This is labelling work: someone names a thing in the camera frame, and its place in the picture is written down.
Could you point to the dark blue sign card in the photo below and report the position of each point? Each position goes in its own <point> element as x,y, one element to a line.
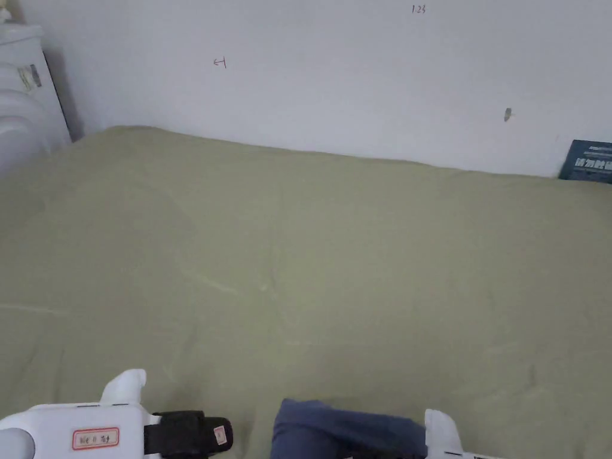
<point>589,161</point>

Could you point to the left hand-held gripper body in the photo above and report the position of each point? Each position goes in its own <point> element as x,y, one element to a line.
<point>86,420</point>

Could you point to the bed with pale green sheet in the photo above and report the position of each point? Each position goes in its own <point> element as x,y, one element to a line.
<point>306,267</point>

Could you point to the white washing machine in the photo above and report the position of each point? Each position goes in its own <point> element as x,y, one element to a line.
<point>26,100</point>

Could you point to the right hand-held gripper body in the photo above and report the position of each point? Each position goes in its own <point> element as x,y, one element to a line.
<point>447,437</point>

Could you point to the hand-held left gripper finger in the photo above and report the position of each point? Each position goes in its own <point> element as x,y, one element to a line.
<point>191,431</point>

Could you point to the dark blue garment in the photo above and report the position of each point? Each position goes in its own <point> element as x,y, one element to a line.
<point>344,432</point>

